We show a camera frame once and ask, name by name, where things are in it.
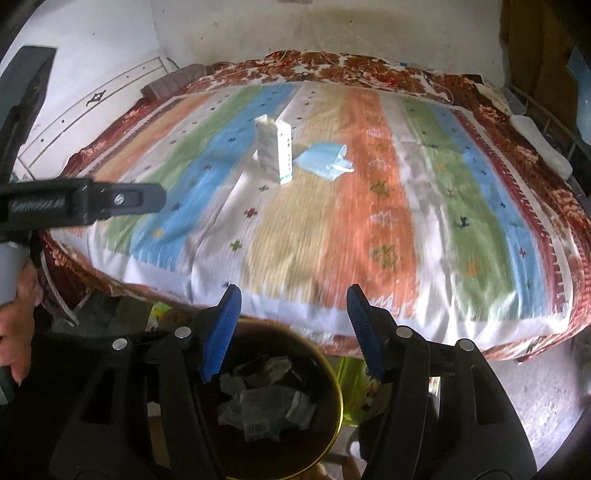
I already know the white cardboard carton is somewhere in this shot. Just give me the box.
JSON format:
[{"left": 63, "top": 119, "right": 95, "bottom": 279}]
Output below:
[{"left": 254, "top": 114, "right": 294, "bottom": 186}]

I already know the person's left hand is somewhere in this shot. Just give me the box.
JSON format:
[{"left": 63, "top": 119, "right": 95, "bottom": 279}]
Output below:
[{"left": 0, "top": 263, "right": 38, "bottom": 384}]

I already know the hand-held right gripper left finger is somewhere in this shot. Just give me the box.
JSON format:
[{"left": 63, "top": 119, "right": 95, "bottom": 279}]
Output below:
[{"left": 48, "top": 284, "right": 243, "bottom": 480}]

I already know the white cloth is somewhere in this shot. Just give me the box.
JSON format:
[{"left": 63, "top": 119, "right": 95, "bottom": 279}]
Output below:
[{"left": 510, "top": 114, "right": 573, "bottom": 178}]

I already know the white headboard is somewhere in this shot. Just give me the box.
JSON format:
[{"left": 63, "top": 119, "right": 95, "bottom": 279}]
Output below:
[{"left": 16, "top": 55, "right": 181, "bottom": 181}]

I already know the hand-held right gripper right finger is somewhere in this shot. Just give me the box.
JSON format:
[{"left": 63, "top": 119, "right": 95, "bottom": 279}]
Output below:
[{"left": 346, "top": 284, "right": 539, "bottom": 480}]

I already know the grey folded cloth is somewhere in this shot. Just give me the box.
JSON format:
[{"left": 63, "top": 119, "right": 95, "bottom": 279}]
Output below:
[{"left": 141, "top": 65, "right": 208, "bottom": 100}]

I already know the green plastic bag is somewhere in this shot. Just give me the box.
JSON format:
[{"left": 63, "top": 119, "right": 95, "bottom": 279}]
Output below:
[{"left": 335, "top": 355, "right": 370, "bottom": 425}]

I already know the clear blue printed plastic package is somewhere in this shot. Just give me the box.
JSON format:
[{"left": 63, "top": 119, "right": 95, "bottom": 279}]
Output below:
[{"left": 231, "top": 385, "right": 301, "bottom": 443}]

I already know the blue face mask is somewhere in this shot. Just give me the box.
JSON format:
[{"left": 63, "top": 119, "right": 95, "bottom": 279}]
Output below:
[{"left": 293, "top": 142, "right": 355, "bottom": 181}]

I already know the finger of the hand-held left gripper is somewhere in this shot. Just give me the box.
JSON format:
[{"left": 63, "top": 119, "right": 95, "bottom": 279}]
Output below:
[{"left": 90, "top": 182, "right": 167, "bottom": 220}]

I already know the dark round bin gold rim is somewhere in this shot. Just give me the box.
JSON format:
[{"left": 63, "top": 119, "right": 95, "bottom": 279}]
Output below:
[{"left": 194, "top": 318, "right": 345, "bottom": 480}]

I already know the brown hanging cloth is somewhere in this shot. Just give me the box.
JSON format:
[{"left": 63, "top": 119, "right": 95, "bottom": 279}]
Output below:
[{"left": 501, "top": 0, "right": 573, "bottom": 93}]

